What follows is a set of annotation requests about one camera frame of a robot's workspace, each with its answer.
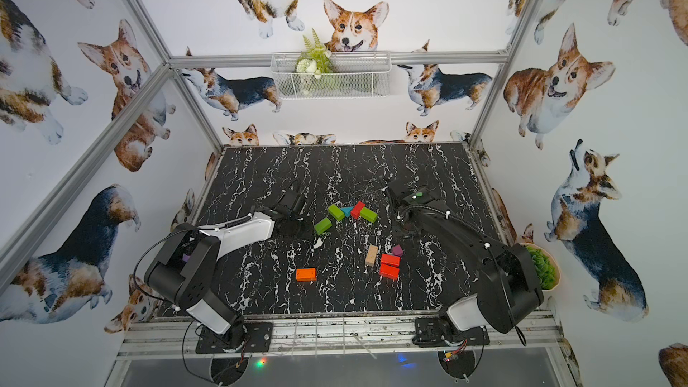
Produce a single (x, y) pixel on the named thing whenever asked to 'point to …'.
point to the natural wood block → (372, 254)
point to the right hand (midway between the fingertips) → (403, 229)
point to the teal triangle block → (347, 210)
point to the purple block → (397, 250)
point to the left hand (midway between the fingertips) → (317, 227)
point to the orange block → (306, 275)
